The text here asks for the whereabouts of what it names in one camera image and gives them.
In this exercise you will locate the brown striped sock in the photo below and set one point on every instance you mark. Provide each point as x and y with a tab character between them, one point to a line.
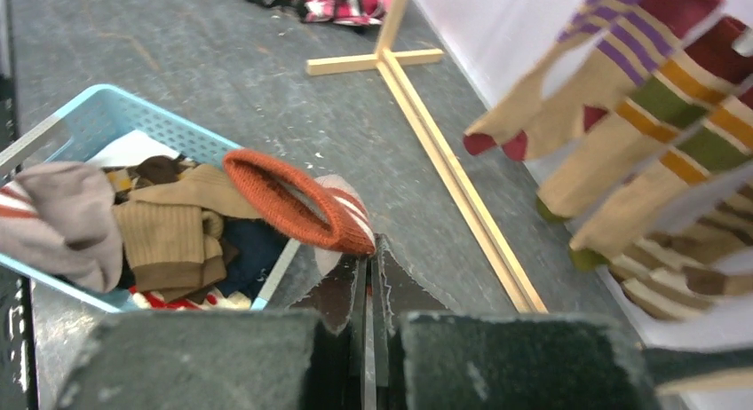
718	233
667	295

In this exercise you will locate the navy blue sock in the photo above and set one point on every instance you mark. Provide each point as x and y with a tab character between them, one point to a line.
259	247

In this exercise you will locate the tan ribbed sock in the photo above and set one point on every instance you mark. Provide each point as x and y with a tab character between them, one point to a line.
172	232

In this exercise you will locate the red white striped sock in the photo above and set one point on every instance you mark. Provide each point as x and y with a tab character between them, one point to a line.
57	217

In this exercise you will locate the beige pink sock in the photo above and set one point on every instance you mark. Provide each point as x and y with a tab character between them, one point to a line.
324	212

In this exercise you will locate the light blue laundry basket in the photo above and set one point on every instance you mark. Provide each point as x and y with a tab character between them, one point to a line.
94	119

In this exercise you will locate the brown yellow checked sock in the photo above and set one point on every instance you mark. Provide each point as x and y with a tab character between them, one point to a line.
155	170

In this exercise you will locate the green striped tan sock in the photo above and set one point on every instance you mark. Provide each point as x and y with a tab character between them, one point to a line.
675	97

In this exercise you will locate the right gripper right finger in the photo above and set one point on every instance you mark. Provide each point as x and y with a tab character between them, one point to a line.
432	358

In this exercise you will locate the red purple striped sock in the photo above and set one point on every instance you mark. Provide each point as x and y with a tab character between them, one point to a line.
577	41

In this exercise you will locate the wooden hanger stand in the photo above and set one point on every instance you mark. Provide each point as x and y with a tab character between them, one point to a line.
390	65

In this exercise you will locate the red santa sock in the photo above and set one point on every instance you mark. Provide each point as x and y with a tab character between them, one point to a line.
214	300

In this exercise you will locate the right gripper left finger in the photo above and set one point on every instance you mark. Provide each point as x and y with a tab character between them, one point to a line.
300	357

